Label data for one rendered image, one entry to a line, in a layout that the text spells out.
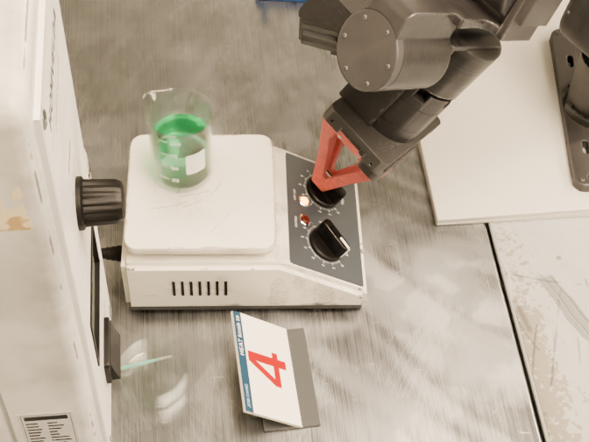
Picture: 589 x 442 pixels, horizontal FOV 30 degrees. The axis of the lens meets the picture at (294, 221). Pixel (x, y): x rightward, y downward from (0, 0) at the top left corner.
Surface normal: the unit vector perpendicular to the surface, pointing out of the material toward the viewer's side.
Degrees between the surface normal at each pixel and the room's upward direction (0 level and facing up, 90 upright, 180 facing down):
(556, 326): 0
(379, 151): 30
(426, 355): 0
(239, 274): 90
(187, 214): 0
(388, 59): 64
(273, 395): 40
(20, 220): 90
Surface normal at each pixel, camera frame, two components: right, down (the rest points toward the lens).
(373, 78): -0.72, 0.13
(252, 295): 0.04, 0.79
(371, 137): 0.53, -0.53
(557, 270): 0.04, -0.61
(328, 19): -0.52, 0.40
